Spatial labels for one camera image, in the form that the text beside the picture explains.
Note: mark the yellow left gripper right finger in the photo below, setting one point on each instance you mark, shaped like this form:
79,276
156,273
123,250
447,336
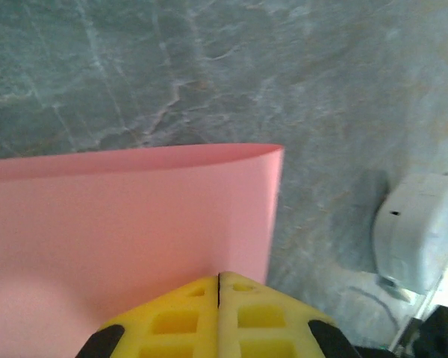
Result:
261,320

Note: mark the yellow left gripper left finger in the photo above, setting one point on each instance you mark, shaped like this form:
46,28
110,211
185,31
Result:
171,324

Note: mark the pink square paper sheet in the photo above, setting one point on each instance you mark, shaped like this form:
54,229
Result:
134,223

